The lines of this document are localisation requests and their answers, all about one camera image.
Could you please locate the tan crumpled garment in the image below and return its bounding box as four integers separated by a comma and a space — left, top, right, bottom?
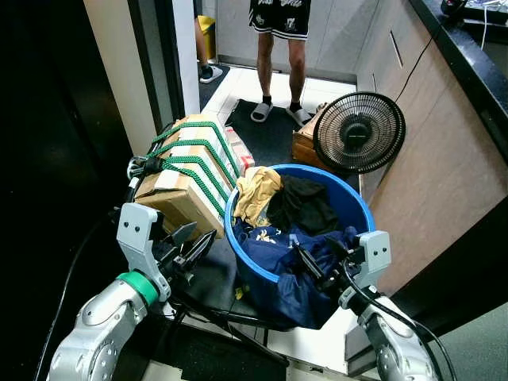
233, 167, 283, 228

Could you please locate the navy blue garment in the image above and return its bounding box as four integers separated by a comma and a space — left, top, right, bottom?
234, 222, 363, 331

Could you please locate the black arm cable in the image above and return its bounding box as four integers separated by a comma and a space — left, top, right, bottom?
35, 222, 106, 381
341, 278, 459, 381

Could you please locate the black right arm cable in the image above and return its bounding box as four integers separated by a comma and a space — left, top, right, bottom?
341, 278, 459, 381

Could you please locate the black platform cart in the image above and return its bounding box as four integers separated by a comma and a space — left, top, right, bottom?
163, 230, 318, 370

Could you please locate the brown wooden box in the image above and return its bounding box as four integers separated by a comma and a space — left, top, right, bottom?
291, 103, 334, 171

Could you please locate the black garment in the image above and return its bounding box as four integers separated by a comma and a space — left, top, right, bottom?
266, 175, 341, 236

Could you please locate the green elastic cord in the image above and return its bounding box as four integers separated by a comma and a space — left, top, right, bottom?
127, 121, 242, 217

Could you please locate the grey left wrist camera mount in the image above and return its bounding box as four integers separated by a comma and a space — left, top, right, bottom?
117, 202, 172, 303

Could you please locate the blue plastic basin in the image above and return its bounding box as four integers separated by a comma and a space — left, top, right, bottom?
224, 164, 375, 287

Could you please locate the beige door frame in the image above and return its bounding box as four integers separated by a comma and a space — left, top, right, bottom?
83, 0, 159, 156

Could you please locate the light wood cabinet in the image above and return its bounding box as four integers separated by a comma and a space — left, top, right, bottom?
356, 0, 508, 296

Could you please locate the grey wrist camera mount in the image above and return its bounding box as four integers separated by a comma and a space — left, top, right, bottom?
117, 202, 172, 303
359, 230, 392, 291

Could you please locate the person in black shorts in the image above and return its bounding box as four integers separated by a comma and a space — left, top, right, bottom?
248, 0, 315, 125

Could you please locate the brown cardboard box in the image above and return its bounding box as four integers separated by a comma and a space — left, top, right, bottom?
133, 114, 244, 239

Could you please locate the black round fan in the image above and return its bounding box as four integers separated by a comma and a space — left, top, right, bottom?
312, 91, 406, 175

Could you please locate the white door post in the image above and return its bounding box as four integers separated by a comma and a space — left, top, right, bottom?
171, 0, 202, 118

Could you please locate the white cable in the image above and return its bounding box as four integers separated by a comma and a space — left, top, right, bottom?
479, 3, 491, 50

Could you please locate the thin black hanging cable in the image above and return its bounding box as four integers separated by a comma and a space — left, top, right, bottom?
394, 35, 434, 82

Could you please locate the person in grey sneaker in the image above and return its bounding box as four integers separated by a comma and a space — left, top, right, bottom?
194, 16, 225, 85

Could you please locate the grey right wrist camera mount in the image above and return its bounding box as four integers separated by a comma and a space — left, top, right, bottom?
359, 230, 392, 291

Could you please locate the yellow bin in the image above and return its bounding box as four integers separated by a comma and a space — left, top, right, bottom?
198, 14, 217, 61

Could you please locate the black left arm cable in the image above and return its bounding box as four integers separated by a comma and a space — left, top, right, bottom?
35, 222, 106, 381

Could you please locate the black countertop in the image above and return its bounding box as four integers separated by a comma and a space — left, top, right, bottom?
409, 0, 508, 120

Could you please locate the black floor mat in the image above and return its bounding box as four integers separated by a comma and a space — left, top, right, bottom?
225, 99, 322, 169

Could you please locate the white pink carton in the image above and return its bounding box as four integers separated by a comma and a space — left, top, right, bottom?
226, 127, 256, 172

